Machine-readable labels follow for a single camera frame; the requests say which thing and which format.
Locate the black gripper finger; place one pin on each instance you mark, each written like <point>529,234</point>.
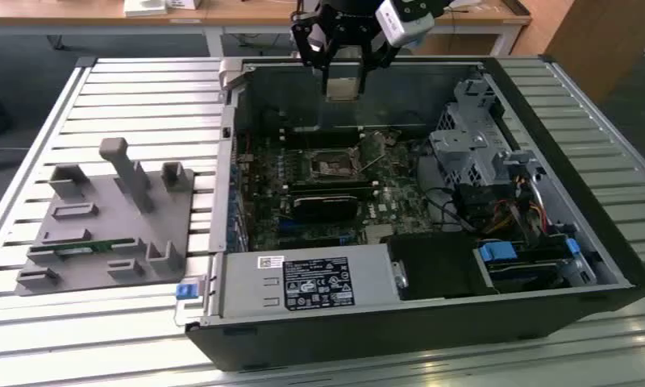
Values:
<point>326,78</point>
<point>361,82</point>

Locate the silver CPU plate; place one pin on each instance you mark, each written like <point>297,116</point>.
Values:
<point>342,89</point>

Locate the CPU socket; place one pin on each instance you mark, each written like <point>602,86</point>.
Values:
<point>330,165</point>

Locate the black RAM slot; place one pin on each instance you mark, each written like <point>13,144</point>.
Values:
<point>327,188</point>

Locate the silver drive cage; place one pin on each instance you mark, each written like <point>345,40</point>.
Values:
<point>457,149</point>

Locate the green motherboard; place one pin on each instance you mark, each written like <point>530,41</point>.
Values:
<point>397,189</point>

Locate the silver chipset heatsink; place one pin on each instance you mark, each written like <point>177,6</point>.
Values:
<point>379,234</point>

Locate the wooden cabinet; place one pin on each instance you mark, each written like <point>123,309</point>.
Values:
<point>607,40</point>

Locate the hard disk in blue carrier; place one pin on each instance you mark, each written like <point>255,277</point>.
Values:
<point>497,252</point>

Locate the wooden desk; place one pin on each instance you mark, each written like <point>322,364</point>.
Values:
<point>58,18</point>

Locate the silver power supply unit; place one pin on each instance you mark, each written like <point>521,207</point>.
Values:
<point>246,282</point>

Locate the grey parts rack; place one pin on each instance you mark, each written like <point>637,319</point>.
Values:
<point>101,225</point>

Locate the blue drive clip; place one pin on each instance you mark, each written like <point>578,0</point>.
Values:
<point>571,246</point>

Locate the green RAM stick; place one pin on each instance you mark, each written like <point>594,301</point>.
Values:
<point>101,245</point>

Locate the blue case latch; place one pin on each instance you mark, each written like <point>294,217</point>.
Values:
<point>186,292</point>

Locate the black PC case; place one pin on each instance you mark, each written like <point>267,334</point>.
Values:
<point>354,346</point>

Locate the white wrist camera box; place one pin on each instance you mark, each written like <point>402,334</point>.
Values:
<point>402,24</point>

